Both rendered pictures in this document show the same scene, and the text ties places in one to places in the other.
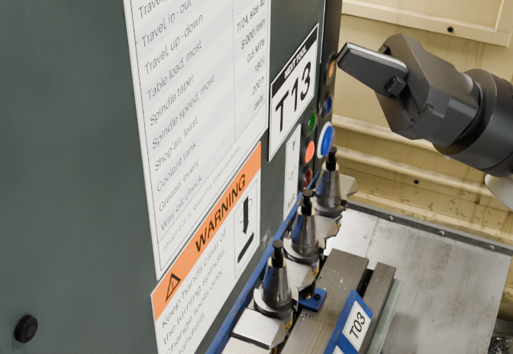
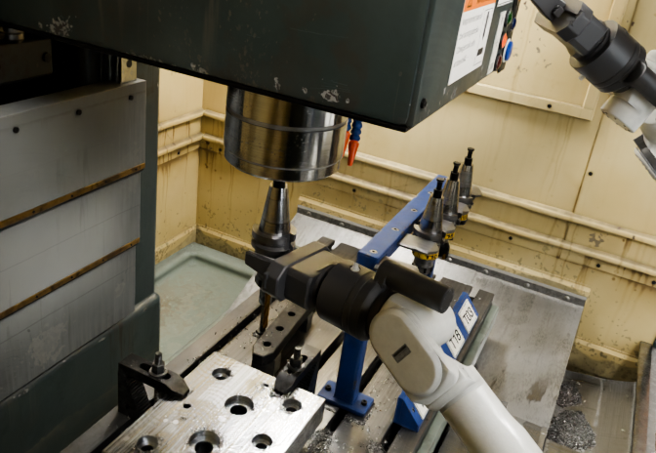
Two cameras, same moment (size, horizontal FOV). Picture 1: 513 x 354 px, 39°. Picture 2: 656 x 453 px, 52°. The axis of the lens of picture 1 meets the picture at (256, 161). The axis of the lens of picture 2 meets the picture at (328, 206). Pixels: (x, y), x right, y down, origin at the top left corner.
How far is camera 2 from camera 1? 0.58 m
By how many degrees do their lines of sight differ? 15
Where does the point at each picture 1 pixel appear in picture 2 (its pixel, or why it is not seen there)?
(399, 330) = (492, 352)
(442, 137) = (585, 44)
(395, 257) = not seen: hidden behind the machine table
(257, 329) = (418, 243)
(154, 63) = not seen: outside the picture
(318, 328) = not seen: hidden behind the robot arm
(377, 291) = (480, 305)
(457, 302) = (540, 336)
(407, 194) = (501, 250)
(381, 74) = (550, 2)
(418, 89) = (574, 7)
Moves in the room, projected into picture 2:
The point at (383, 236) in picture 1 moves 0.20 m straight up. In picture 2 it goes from (479, 284) to (496, 221)
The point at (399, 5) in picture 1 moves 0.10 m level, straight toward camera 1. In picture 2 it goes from (512, 88) to (512, 97)
